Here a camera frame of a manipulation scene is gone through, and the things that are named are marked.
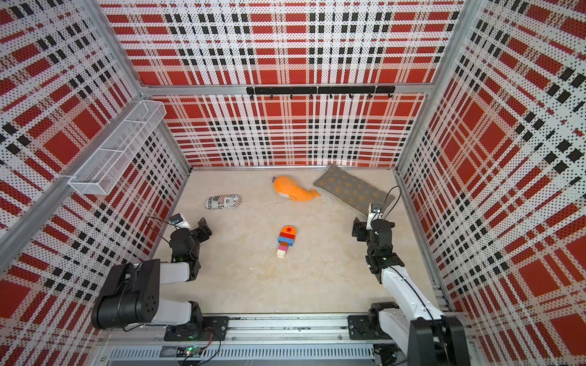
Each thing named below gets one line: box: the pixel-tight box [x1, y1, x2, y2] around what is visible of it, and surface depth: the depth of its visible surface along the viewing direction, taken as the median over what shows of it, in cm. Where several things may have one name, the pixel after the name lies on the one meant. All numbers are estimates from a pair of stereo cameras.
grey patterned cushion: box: [312, 163, 397, 217], surface depth 109 cm
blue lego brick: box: [277, 236, 294, 247], surface depth 95 cm
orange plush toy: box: [271, 175, 322, 202], surface depth 107 cm
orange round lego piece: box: [280, 225, 297, 236], surface depth 97 cm
